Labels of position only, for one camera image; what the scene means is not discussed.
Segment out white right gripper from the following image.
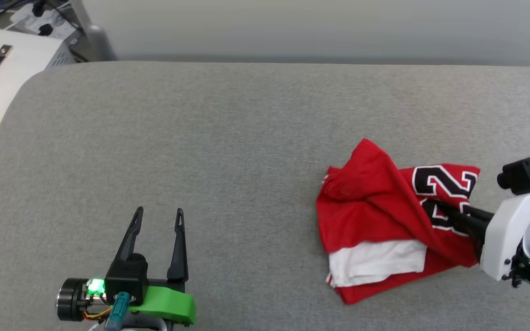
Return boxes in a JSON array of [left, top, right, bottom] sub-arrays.
[[424, 183, 530, 282]]

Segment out orange and yellow wires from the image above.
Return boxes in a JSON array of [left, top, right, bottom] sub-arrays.
[[81, 307, 111, 321]]

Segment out white power strip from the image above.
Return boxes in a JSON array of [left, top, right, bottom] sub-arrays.
[[10, 2, 79, 40]]

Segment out white metal desk leg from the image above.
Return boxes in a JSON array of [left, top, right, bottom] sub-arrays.
[[69, 0, 118, 63]]

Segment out red and white jersey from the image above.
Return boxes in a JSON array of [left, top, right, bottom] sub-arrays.
[[316, 138, 482, 305]]

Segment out grey fabric sofa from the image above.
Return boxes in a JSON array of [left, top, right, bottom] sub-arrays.
[[0, 61, 530, 331]]

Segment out white box with black handle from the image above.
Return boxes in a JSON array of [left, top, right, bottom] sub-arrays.
[[0, 26, 81, 162]]

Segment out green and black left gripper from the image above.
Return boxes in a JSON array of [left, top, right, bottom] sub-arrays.
[[114, 206, 197, 325]]

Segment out teal cable connector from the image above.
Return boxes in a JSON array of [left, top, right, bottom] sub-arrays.
[[105, 291, 131, 331]]

